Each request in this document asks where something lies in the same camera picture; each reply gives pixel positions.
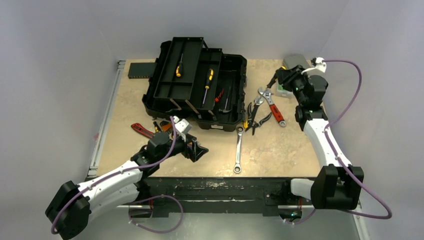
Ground red black wire stripper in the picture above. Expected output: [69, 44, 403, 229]
[130, 123, 155, 139]

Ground black yellow phillips screwdriver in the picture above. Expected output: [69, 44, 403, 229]
[201, 68, 214, 107]

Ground grey plastic case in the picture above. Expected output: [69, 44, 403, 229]
[282, 54, 311, 70]

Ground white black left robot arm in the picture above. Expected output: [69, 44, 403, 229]
[45, 132, 209, 240]

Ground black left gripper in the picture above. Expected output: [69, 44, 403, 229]
[157, 132, 207, 162]

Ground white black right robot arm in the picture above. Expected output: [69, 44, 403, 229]
[275, 65, 364, 211]

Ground black plastic toolbox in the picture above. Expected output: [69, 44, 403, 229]
[141, 37, 248, 132]

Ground steel claw hammer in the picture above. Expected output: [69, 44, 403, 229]
[218, 86, 233, 114]

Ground red handled adjustable wrench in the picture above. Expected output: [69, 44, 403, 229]
[258, 87, 287, 127]

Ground yellow handled screwdriver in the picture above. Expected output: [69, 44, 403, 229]
[243, 113, 249, 130]

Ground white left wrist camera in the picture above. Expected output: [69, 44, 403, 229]
[173, 116, 192, 142]

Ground aluminium frame rail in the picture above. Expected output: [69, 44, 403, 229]
[83, 60, 126, 182]

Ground small black adjustable wrench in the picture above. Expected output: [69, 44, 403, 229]
[247, 96, 264, 128]

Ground silver ratchet wrench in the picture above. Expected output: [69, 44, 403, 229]
[233, 126, 245, 174]

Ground green white bit box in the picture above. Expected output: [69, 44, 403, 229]
[275, 84, 294, 99]

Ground short black yellow screwdriver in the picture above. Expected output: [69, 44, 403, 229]
[175, 53, 184, 78]

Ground black multi pliers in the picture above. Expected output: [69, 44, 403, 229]
[246, 102, 273, 136]

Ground black network switch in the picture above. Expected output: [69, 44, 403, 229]
[127, 62, 157, 79]

